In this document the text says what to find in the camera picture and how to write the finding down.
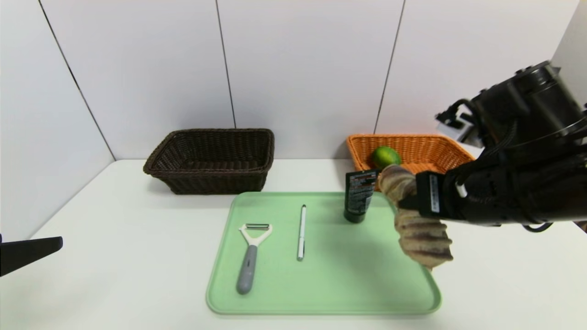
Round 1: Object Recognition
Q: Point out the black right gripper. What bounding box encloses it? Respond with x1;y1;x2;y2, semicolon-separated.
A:
397;170;471;220

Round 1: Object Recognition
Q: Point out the black squeeze tube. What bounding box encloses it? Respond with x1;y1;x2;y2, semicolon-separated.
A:
344;169;380;224

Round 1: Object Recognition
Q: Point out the green lime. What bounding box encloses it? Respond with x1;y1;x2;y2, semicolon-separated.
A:
371;146;402;169

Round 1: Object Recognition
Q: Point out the white peeler with grey handle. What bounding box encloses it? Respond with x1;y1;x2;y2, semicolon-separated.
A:
236;223;273;295

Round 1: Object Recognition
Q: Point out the orange wicker basket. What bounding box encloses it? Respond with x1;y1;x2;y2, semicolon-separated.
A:
346;134;475;192

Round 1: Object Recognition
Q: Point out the dark brown wicker basket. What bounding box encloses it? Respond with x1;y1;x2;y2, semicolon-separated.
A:
143;128;275;195

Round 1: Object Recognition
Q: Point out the white pen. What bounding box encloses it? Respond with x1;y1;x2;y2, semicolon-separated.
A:
296;204;307;262

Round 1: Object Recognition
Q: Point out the light green plastic tray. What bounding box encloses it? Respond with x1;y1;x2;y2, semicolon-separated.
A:
205;192;443;316

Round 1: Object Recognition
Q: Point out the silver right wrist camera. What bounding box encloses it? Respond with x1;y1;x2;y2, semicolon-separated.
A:
452;120;483;146

